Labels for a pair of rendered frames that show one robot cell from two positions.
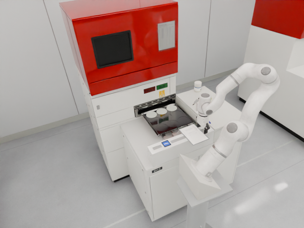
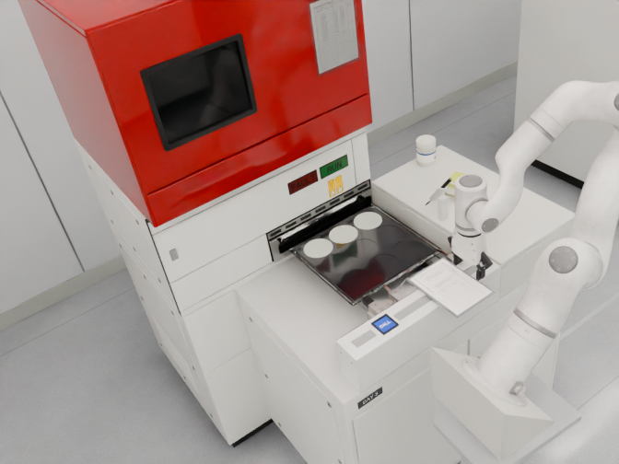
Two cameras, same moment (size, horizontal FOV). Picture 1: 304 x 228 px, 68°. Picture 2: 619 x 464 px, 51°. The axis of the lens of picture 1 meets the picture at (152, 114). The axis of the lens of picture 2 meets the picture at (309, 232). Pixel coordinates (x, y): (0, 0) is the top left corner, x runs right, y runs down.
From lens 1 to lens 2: 0.26 m
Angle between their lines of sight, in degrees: 5
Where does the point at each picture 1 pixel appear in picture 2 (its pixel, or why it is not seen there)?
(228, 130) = (555, 266)
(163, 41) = (327, 48)
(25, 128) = not seen: outside the picture
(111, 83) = (204, 184)
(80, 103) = (85, 239)
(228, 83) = (528, 142)
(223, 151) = (547, 323)
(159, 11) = not seen: outside the picture
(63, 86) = (29, 201)
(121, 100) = (232, 223)
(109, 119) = (205, 280)
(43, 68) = not seen: outside the picture
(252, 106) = (604, 197)
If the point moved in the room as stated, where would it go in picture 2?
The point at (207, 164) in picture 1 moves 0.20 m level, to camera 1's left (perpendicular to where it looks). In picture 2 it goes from (510, 364) to (433, 385)
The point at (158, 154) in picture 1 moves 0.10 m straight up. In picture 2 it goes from (370, 358) to (367, 333)
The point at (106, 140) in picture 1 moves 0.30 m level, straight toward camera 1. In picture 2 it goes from (203, 339) to (235, 398)
